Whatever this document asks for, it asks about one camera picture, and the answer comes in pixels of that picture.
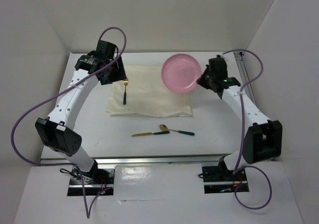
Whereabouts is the cream cloth napkin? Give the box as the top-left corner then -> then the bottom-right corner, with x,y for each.
107,65 -> 192,118

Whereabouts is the pink plate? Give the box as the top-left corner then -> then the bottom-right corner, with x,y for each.
161,53 -> 202,94

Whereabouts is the gold fork green handle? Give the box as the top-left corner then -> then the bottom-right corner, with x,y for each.
123,79 -> 129,105

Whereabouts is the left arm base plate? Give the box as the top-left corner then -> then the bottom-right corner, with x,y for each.
66,168 -> 115,197

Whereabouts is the aluminium rail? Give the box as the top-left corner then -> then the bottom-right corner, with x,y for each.
234,51 -> 272,155
39,153 -> 275,166

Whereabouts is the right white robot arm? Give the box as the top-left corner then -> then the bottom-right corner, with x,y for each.
197,55 -> 283,180

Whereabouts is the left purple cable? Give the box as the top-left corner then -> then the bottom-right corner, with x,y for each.
10,27 -> 127,219

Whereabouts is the aluminium front rail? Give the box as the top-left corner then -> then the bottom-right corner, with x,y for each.
39,153 -> 275,166

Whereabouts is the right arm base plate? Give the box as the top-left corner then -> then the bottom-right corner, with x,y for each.
198,166 -> 249,194

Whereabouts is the gold knife green handle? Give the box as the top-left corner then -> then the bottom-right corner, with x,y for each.
131,131 -> 170,137

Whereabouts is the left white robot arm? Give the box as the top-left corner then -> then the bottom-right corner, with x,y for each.
35,40 -> 127,184

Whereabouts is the aluminium right side rail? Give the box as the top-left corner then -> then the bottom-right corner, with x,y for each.
234,51 -> 272,155

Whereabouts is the gold spoon green handle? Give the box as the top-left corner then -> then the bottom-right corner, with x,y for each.
159,124 -> 195,136

